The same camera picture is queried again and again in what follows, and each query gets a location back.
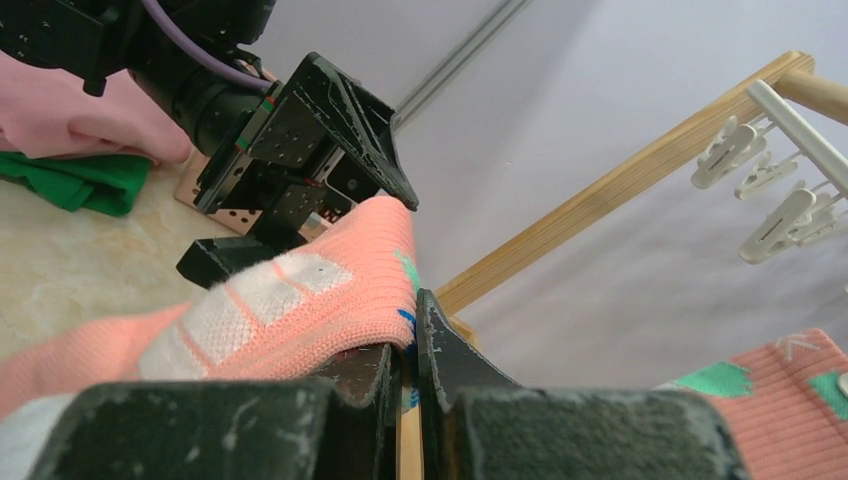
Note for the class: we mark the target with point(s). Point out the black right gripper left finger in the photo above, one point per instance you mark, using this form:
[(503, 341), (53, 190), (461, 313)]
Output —
[(338, 423)]

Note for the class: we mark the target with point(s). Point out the wooden hanger stand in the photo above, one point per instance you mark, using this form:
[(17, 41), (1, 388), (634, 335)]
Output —
[(790, 75)]

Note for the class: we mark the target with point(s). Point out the white clip drying hanger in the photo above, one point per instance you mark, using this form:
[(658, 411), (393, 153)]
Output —
[(828, 160)]

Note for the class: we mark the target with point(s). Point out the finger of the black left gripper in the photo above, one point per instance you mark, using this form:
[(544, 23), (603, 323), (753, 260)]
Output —
[(357, 156), (211, 261)]

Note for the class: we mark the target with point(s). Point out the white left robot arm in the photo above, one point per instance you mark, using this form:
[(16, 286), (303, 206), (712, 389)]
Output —
[(188, 56)]

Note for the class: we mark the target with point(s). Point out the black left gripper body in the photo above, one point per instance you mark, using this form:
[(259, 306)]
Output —
[(262, 170)]

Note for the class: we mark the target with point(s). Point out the green folded cloth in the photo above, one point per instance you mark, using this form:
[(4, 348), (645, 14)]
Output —
[(107, 184)]

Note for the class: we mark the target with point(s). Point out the pink sock with green pattern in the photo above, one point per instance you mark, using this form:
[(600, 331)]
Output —
[(785, 404)]

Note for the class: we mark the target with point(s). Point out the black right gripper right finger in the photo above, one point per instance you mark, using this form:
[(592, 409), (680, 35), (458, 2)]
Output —
[(478, 423)]

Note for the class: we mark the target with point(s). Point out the pink folded cloth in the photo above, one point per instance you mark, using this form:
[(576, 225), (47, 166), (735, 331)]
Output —
[(45, 113)]

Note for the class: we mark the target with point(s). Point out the white hanger clip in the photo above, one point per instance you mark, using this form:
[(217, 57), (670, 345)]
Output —
[(765, 173), (733, 145), (772, 236)]

